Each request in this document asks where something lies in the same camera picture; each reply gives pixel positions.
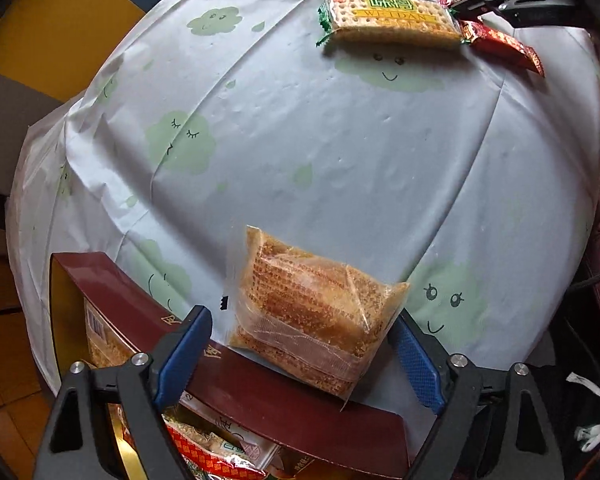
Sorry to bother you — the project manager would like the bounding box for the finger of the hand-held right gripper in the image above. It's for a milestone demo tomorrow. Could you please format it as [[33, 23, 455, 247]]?
[[450, 0, 591, 29]]

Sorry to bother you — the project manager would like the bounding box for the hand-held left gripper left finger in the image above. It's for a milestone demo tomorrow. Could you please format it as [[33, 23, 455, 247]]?
[[32, 304, 213, 480]]

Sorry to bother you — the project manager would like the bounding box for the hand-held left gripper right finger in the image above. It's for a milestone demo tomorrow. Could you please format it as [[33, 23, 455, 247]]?
[[389, 310, 566, 480]]

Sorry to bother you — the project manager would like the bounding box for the red snack packet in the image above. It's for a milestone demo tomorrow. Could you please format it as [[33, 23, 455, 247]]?
[[439, 0, 546, 78]]

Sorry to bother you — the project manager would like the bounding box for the red tin box gold inside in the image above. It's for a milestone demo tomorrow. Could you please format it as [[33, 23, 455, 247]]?
[[47, 252, 413, 480]]

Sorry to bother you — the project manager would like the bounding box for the red patterned peanut snack bag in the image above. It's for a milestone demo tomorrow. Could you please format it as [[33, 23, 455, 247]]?
[[162, 405, 268, 480]]

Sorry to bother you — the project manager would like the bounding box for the white snack packet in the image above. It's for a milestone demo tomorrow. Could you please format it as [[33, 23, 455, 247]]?
[[180, 395, 278, 467]]

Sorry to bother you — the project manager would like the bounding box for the golden brown crispy cake packet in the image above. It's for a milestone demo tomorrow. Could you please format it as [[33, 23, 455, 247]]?
[[222, 225, 411, 411]]

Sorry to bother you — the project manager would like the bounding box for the green cracker packet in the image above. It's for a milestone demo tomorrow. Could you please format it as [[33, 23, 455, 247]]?
[[316, 0, 465, 51]]

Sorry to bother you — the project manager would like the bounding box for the pale puffed rice bar packet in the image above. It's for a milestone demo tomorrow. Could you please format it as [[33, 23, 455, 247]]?
[[82, 297, 136, 368]]

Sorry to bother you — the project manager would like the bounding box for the white sheet with green clouds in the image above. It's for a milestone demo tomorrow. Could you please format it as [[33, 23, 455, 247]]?
[[5, 0, 600, 411]]

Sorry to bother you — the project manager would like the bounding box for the grey yellow blue headboard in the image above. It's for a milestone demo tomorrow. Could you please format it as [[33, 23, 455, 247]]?
[[0, 0, 193, 196]]

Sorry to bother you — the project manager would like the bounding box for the white cord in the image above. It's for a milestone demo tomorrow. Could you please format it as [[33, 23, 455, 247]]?
[[567, 372, 600, 453]]

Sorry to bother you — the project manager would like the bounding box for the black cable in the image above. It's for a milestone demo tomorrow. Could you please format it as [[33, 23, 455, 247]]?
[[570, 265, 600, 293]]

